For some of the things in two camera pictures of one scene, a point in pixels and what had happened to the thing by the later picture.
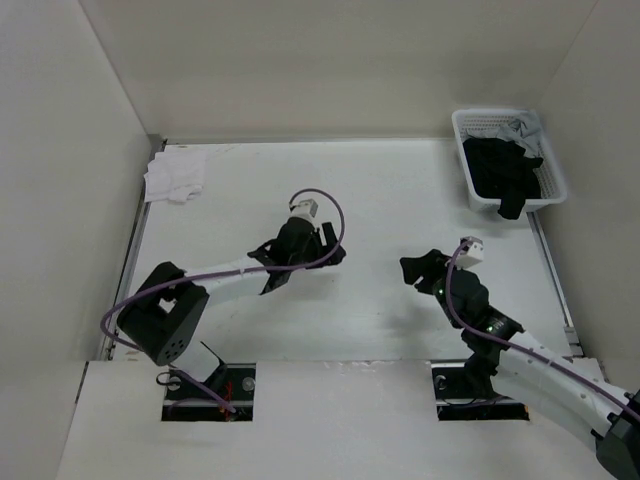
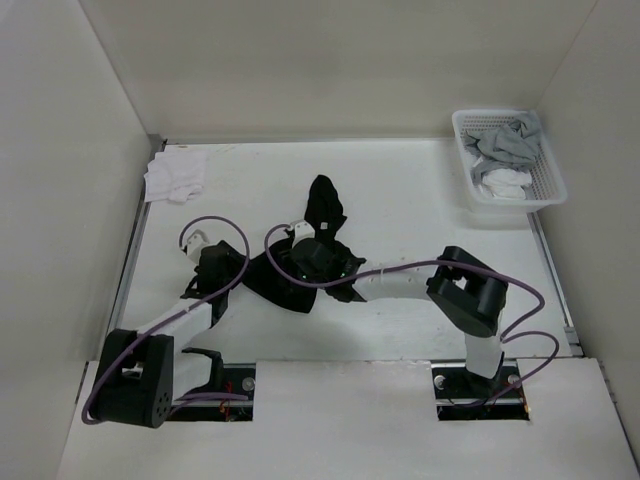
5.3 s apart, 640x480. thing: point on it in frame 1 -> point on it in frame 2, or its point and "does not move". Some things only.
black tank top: [500, 169] -> [325, 213]
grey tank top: [524, 131] does not move
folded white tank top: [175, 176] does not move
